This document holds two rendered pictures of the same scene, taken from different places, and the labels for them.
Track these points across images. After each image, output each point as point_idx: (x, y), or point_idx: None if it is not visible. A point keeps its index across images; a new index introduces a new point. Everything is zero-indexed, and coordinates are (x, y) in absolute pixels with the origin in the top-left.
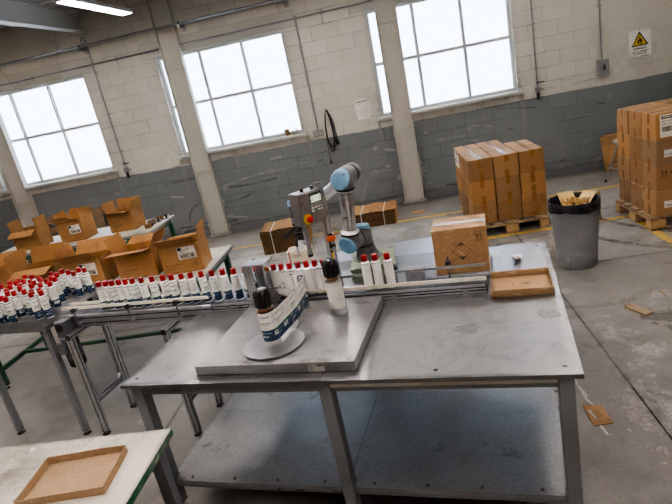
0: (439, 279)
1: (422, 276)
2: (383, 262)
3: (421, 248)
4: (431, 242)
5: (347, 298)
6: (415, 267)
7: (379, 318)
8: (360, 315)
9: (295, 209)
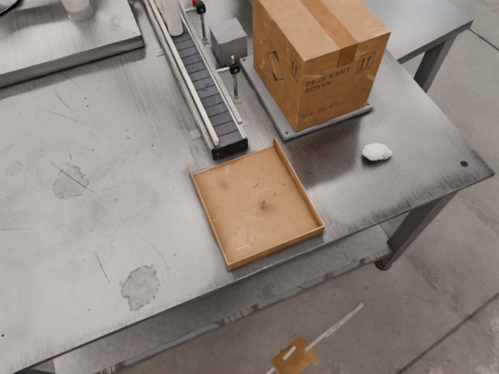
0: (246, 76)
1: (220, 52)
2: None
3: (374, 0)
4: (407, 1)
5: (142, 1)
6: (233, 30)
7: (96, 62)
8: (70, 40)
9: None
